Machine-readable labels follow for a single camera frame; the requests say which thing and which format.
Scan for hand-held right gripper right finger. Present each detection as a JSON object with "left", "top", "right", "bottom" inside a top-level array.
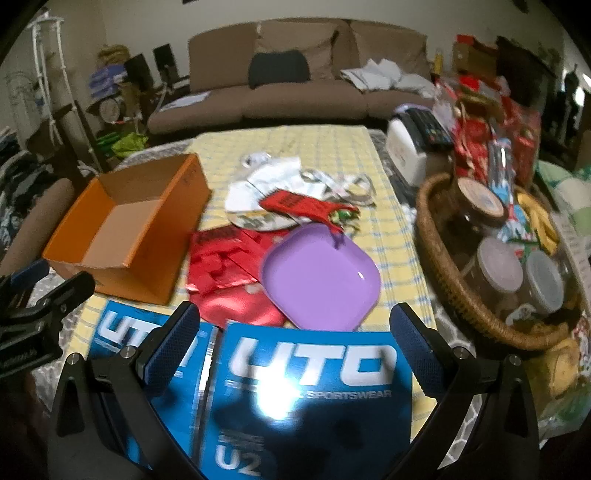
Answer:
[{"left": 389, "top": 302, "right": 541, "bottom": 480}]

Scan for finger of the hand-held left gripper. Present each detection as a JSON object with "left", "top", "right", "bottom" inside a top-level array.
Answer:
[
  {"left": 9, "top": 271, "right": 96, "bottom": 326},
  {"left": 0, "top": 259, "right": 51, "bottom": 301}
]

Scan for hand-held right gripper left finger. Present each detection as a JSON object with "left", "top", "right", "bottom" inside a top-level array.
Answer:
[{"left": 50, "top": 301, "right": 202, "bottom": 480}]

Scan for orange cardboard box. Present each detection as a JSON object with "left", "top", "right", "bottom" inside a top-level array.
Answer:
[{"left": 41, "top": 153, "right": 213, "bottom": 306}]

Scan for floral round plate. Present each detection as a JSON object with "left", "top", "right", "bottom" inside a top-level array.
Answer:
[{"left": 225, "top": 180, "right": 301, "bottom": 232}]

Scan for red plastic grater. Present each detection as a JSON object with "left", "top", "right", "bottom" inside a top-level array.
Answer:
[{"left": 259, "top": 189, "right": 340, "bottom": 229}]

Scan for white tote bag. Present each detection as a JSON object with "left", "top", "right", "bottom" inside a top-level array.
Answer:
[{"left": 226, "top": 157, "right": 375, "bottom": 217}]

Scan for brown chair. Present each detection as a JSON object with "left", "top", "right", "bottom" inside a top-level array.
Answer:
[{"left": 0, "top": 178, "right": 77, "bottom": 278}]

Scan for wicker basket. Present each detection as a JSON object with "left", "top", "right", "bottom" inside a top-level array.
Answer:
[{"left": 416, "top": 173, "right": 583, "bottom": 354}]

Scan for red foil bag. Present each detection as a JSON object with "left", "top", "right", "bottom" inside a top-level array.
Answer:
[{"left": 187, "top": 226, "right": 287, "bottom": 329}]

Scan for grey lid glass jar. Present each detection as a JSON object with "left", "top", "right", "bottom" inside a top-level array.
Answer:
[
  {"left": 462, "top": 236, "right": 525, "bottom": 305},
  {"left": 519, "top": 249, "right": 568, "bottom": 319}
]

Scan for brown lid glass jar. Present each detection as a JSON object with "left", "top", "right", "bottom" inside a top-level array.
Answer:
[{"left": 450, "top": 175, "right": 509, "bottom": 232}]

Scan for bright green bag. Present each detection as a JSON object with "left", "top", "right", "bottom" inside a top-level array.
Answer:
[{"left": 111, "top": 133, "right": 148, "bottom": 158}]

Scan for yellow snack packet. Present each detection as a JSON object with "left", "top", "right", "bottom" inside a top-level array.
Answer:
[{"left": 517, "top": 191, "right": 559, "bottom": 254}]

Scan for round dial scale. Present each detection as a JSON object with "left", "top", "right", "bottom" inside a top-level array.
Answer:
[{"left": 99, "top": 97, "right": 123, "bottom": 123}]

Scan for white box-shaped appliance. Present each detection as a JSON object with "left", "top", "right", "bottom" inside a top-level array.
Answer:
[{"left": 385, "top": 115, "right": 455, "bottom": 185}]

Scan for yellow checkered tablecloth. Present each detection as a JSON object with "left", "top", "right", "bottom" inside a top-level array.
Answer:
[{"left": 69, "top": 126, "right": 446, "bottom": 444}]

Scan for white metal rack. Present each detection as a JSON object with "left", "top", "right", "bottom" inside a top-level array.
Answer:
[{"left": 28, "top": 14, "right": 102, "bottom": 171}]

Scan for pile of red packages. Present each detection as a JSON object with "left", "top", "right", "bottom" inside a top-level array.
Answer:
[{"left": 434, "top": 76, "right": 543, "bottom": 185}]

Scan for black remote control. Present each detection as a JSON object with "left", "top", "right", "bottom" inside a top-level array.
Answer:
[{"left": 406, "top": 107, "right": 455, "bottom": 148}]

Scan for pale green floral bag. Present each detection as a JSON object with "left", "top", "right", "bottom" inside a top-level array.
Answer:
[{"left": 538, "top": 161, "right": 591, "bottom": 217}]

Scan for white papers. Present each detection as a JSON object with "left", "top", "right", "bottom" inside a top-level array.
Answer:
[{"left": 161, "top": 91, "right": 211, "bottom": 112}]

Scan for black speaker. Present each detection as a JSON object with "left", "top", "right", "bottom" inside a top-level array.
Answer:
[{"left": 152, "top": 44, "right": 178, "bottom": 79}]

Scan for brown sofa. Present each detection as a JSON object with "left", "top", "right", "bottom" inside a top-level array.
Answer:
[{"left": 148, "top": 19, "right": 444, "bottom": 134}]

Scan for white clothes pile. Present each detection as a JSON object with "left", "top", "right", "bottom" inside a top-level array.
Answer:
[{"left": 341, "top": 60, "right": 437, "bottom": 97}]

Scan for brown cardboard carton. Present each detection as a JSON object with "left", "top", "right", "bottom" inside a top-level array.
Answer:
[{"left": 452, "top": 34, "right": 499, "bottom": 75}]

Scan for black cushion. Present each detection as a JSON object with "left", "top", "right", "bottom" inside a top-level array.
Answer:
[{"left": 248, "top": 52, "right": 309, "bottom": 89}]

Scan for dark wooden cabinet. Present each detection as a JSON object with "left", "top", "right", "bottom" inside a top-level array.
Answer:
[{"left": 496, "top": 37, "right": 568, "bottom": 93}]

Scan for brown sofa pillow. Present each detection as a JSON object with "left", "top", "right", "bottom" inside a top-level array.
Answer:
[{"left": 254, "top": 21, "right": 340, "bottom": 81}]

